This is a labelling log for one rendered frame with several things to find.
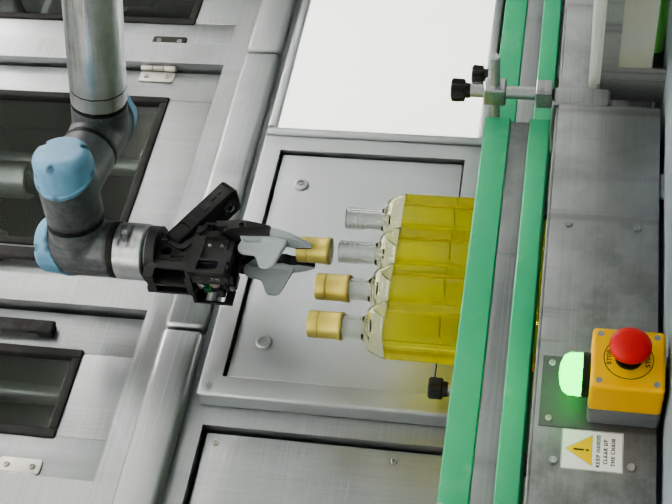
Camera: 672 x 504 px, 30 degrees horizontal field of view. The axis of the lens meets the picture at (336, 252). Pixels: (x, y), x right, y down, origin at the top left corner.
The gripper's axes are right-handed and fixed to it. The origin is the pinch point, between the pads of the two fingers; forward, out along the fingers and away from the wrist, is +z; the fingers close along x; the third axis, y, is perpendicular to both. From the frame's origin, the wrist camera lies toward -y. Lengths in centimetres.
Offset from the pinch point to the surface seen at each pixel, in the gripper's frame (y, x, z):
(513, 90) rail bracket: -15.3, 15.6, 25.5
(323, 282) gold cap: 6.0, 1.8, 3.8
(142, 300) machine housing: -0.2, -14.9, -25.5
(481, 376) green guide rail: 25.2, 14.1, 25.5
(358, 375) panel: 10.5, -12.4, 7.7
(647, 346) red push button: 27, 26, 41
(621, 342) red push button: 27, 26, 39
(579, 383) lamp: 29, 21, 35
